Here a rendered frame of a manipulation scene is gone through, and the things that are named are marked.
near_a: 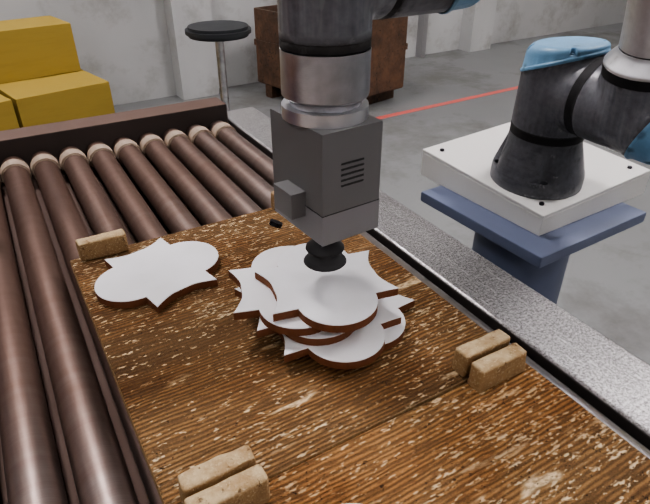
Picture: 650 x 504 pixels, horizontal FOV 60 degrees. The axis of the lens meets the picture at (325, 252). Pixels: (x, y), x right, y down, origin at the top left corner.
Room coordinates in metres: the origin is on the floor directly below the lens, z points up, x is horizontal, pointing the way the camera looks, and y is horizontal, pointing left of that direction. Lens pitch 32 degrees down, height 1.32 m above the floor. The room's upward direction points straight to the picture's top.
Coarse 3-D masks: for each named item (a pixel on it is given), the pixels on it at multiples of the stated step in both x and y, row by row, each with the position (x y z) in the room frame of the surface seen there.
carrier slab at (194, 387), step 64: (256, 256) 0.60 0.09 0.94; (384, 256) 0.60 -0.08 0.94; (128, 320) 0.47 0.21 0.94; (192, 320) 0.47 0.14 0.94; (256, 320) 0.47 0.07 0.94; (448, 320) 0.47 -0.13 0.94; (128, 384) 0.38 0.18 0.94; (192, 384) 0.38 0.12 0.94; (256, 384) 0.38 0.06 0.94; (320, 384) 0.38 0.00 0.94; (384, 384) 0.38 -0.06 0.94; (448, 384) 0.38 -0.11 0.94; (192, 448) 0.31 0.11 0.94; (256, 448) 0.31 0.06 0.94; (320, 448) 0.31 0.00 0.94
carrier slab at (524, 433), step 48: (528, 384) 0.38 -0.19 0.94; (384, 432) 0.32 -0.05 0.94; (432, 432) 0.32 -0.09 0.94; (480, 432) 0.32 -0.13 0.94; (528, 432) 0.32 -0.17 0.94; (576, 432) 0.32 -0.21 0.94; (288, 480) 0.28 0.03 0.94; (336, 480) 0.28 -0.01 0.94; (384, 480) 0.28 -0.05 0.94; (432, 480) 0.28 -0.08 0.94; (480, 480) 0.28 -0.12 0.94; (528, 480) 0.28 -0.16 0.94; (576, 480) 0.28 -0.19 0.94; (624, 480) 0.28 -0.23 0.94
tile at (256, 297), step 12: (264, 252) 0.54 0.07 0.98; (276, 252) 0.54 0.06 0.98; (252, 264) 0.52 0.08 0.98; (264, 264) 0.52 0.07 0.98; (276, 264) 0.52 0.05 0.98; (240, 276) 0.50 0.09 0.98; (252, 276) 0.50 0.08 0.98; (240, 288) 0.49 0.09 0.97; (252, 288) 0.47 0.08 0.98; (264, 288) 0.47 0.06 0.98; (252, 300) 0.45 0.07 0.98; (264, 300) 0.45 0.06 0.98; (240, 312) 0.44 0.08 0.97; (252, 312) 0.44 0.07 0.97; (264, 312) 0.43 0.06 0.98; (264, 324) 0.43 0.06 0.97; (276, 324) 0.42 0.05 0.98; (288, 324) 0.42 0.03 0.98; (300, 324) 0.42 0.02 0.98
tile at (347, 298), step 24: (288, 264) 0.50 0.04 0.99; (360, 264) 0.50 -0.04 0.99; (288, 288) 0.46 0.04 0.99; (312, 288) 0.46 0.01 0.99; (336, 288) 0.46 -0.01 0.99; (360, 288) 0.46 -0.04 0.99; (384, 288) 0.46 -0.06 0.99; (288, 312) 0.42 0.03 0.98; (312, 312) 0.42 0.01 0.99; (336, 312) 0.42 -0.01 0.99; (360, 312) 0.42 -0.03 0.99
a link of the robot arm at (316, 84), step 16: (288, 64) 0.45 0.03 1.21; (304, 64) 0.44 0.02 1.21; (320, 64) 0.44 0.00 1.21; (336, 64) 0.44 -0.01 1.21; (352, 64) 0.45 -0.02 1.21; (368, 64) 0.46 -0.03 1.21; (288, 80) 0.45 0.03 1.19; (304, 80) 0.44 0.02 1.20; (320, 80) 0.44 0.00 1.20; (336, 80) 0.44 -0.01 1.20; (352, 80) 0.45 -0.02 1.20; (368, 80) 0.46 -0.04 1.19; (288, 96) 0.45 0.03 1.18; (304, 96) 0.44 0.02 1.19; (320, 96) 0.44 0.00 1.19; (336, 96) 0.44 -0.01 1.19; (352, 96) 0.45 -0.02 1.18; (320, 112) 0.44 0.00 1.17; (336, 112) 0.45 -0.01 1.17
